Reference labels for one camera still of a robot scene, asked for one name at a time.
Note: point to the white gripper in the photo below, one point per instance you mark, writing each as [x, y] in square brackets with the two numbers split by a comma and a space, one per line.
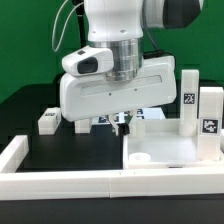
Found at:
[92, 96]

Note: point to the white desk tabletop tray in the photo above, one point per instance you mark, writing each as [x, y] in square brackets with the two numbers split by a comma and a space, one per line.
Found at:
[157, 144]

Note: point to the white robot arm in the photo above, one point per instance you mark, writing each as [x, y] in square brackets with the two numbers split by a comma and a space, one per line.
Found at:
[111, 74]

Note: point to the marker tag sheet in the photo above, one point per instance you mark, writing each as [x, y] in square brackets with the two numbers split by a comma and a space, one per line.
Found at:
[144, 113]

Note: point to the white front fence bar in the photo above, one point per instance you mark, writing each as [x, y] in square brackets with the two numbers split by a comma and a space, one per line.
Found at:
[111, 184]

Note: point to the white fence bar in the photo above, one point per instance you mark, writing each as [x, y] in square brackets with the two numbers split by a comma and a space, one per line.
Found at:
[111, 184]
[13, 155]

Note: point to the white left fence bar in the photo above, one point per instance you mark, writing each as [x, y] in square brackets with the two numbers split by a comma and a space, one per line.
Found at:
[13, 155]

